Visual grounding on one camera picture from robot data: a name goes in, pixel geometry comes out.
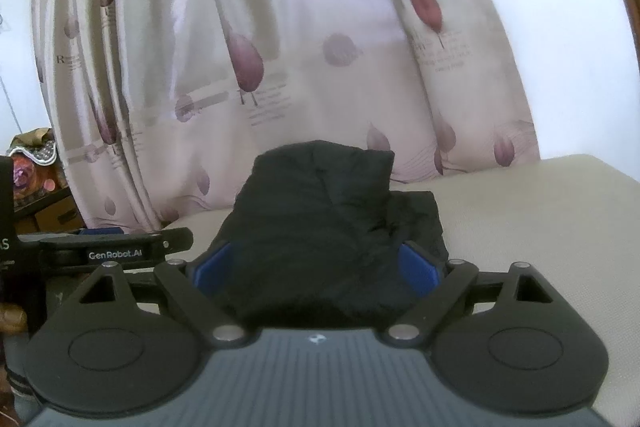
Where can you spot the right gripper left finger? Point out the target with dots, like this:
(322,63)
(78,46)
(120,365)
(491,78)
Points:
(125,343)

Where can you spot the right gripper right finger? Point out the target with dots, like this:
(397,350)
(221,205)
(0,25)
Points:
(505,341)

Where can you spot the black garment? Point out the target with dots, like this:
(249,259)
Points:
(316,238)

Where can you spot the left hand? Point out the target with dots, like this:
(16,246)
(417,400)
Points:
(12,321)

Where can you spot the dark wooden furniture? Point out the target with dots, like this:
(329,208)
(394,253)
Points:
(55,212)

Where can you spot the cream bed mattress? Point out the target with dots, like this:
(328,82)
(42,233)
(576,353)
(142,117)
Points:
(575,219)

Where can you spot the floral pink curtain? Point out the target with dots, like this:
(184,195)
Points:
(160,107)

